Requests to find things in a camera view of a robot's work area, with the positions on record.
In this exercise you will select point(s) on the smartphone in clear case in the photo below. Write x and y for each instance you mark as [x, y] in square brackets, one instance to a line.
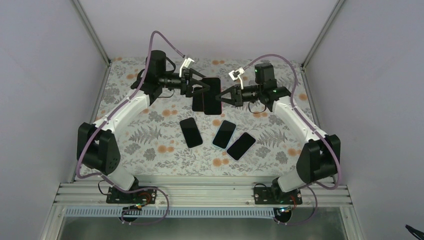
[239, 148]

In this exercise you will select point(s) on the right aluminium frame post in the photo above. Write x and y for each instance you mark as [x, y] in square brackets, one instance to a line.
[334, 12]

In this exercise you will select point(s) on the slotted grey cable duct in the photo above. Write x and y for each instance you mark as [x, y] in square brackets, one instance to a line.
[173, 212]

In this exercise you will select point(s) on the aluminium mounting rail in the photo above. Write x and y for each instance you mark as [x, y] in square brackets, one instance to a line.
[198, 191]

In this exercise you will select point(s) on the black phone case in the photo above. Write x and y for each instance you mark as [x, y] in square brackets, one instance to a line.
[198, 103]

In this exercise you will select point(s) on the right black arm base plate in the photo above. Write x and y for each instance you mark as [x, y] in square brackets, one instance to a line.
[272, 195]

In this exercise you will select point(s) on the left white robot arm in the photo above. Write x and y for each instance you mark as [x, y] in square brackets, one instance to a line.
[98, 152]

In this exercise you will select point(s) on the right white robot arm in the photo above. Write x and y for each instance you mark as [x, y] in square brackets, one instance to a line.
[320, 155]

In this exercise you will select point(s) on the left aluminium frame post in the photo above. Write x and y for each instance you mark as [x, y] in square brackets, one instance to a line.
[91, 31]

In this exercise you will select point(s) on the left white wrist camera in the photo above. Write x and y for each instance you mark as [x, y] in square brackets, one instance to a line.
[185, 65]

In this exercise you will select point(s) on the aluminium frame post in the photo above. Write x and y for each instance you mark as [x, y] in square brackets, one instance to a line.
[334, 12]
[91, 31]

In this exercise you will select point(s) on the purple smartphone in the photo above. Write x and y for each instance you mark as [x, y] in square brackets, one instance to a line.
[211, 106]

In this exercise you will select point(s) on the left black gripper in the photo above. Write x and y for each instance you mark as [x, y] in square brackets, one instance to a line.
[186, 89]

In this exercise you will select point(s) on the black smartphone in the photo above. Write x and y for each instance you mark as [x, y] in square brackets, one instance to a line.
[191, 133]

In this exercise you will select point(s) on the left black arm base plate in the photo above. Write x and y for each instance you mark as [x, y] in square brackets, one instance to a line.
[115, 196]

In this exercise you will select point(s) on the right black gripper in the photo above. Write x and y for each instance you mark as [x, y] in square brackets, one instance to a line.
[236, 96]

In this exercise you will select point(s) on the floral patterned table mat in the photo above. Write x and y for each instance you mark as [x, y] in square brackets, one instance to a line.
[153, 143]

